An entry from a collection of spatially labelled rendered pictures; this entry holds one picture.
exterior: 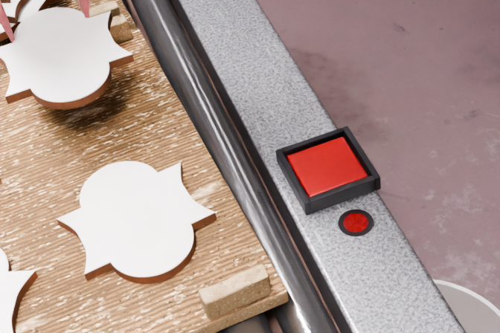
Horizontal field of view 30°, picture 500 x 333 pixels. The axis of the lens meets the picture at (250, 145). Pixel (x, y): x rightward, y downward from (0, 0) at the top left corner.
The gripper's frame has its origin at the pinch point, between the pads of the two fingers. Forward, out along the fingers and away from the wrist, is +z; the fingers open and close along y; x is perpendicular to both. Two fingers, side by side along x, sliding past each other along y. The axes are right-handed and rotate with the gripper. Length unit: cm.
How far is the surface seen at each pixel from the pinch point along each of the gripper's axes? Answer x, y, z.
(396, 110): 85, 77, 84
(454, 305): 6, 48, 67
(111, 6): 8.0, 7.6, 3.6
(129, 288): -27.0, -1.3, 13.7
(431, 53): 99, 95, 80
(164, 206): -20.9, 4.1, 11.2
